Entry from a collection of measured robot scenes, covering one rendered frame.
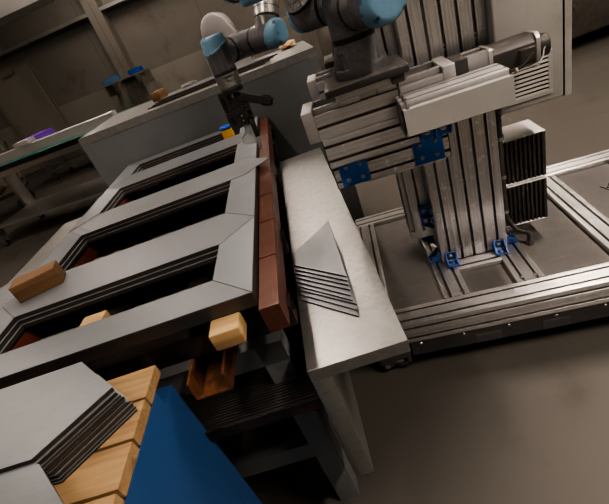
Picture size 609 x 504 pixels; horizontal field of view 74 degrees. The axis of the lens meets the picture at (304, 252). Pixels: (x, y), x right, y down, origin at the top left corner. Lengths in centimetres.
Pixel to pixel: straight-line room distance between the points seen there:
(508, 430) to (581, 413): 21
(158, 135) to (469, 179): 156
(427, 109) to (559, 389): 97
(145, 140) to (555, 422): 214
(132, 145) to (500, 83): 182
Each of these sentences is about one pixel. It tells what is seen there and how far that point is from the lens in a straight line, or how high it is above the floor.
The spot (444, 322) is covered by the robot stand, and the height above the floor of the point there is 20.
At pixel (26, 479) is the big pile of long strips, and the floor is 85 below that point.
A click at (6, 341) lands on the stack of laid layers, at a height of 83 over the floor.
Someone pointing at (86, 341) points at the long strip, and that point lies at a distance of 94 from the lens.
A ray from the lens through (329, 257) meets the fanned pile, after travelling 101.
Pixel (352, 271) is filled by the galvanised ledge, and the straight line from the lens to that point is 100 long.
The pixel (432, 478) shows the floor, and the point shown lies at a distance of 142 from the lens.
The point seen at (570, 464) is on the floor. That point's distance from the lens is 144.
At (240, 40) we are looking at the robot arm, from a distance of 141.
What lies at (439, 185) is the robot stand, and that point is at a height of 56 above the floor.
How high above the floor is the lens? 125
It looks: 30 degrees down
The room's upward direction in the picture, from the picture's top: 22 degrees counter-clockwise
